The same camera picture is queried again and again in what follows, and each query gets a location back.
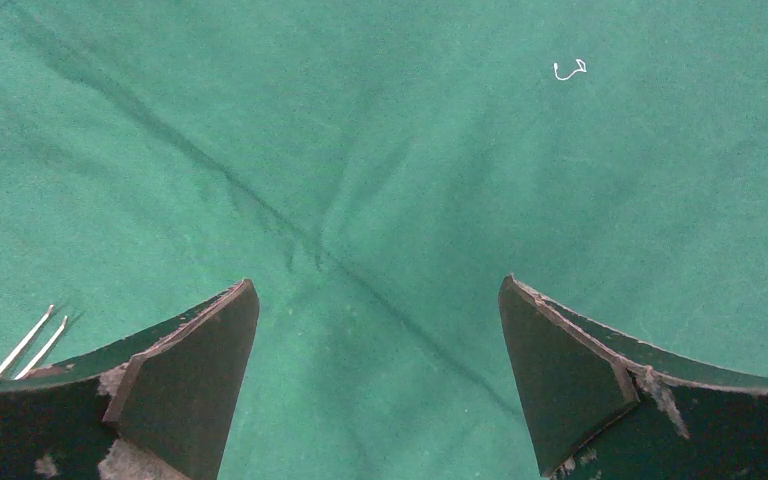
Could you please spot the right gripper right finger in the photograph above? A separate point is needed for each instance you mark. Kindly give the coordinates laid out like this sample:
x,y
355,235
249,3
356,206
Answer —
x,y
600,404

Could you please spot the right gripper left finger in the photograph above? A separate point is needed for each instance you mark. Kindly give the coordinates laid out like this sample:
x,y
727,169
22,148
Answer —
x,y
156,404

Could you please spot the pointed steel tweezers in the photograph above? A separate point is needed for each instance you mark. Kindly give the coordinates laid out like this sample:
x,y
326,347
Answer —
x,y
7,365

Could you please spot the green surgical cloth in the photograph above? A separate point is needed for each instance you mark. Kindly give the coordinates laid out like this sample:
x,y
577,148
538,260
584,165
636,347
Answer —
x,y
377,168

